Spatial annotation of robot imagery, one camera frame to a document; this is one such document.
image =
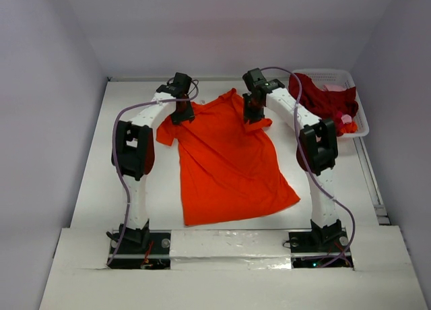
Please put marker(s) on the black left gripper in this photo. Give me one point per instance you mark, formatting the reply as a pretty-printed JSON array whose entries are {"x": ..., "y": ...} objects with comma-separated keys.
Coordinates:
[{"x": 182, "y": 114}]

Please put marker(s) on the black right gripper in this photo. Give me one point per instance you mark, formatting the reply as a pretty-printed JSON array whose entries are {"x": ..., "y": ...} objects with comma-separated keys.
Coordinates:
[{"x": 253, "y": 112}]

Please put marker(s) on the orange t-shirt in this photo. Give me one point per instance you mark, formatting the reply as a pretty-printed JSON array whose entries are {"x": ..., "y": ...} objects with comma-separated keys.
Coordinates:
[{"x": 228, "y": 168}]

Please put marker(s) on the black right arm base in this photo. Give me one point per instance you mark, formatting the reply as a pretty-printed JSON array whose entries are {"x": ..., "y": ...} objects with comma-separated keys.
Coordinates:
[{"x": 306, "y": 253}]

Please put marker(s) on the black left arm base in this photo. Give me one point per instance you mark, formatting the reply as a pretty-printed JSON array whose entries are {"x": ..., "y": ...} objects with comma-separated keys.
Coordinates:
[{"x": 152, "y": 253}]

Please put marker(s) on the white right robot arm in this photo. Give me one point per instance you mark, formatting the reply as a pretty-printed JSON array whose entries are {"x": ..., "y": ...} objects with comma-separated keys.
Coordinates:
[{"x": 316, "y": 154}]

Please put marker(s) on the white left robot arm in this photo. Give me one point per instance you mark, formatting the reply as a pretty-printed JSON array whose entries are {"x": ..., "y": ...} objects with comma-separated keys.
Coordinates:
[{"x": 133, "y": 154}]

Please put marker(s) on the dark red t-shirt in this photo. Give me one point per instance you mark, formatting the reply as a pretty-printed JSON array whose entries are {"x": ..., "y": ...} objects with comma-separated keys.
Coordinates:
[{"x": 327, "y": 104}]

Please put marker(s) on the pink garment in basket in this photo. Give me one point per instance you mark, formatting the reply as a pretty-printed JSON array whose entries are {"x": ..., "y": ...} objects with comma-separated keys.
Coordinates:
[{"x": 333, "y": 88}]

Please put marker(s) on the white plastic basket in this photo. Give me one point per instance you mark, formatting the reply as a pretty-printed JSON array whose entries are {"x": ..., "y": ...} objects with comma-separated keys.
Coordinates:
[{"x": 341, "y": 78}]

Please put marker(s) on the orange-red garment in basket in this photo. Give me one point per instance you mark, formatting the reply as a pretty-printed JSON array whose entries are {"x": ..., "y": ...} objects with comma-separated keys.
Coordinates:
[{"x": 346, "y": 128}]

